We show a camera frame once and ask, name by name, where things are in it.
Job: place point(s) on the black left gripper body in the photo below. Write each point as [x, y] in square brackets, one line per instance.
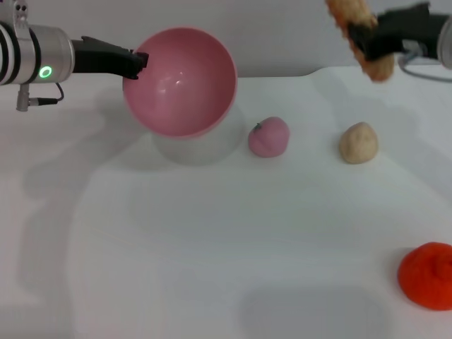
[99, 58]

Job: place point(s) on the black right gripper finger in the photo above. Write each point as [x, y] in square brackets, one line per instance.
[365, 39]

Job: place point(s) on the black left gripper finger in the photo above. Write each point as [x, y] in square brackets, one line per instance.
[138, 63]

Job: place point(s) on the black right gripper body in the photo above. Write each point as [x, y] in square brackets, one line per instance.
[406, 30]

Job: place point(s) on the orange striped long bread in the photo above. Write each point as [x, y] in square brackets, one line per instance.
[381, 69]

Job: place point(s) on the pink plastic bowl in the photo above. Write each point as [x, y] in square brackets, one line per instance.
[180, 92]

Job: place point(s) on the beige potato toy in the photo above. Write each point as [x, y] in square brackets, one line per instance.
[358, 144]

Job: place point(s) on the pink peach toy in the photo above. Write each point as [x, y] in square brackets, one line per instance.
[270, 137]

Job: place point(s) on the red orange round toy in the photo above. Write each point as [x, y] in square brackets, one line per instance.
[427, 279]

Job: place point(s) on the left wrist camera housing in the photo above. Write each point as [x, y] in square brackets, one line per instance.
[16, 12]

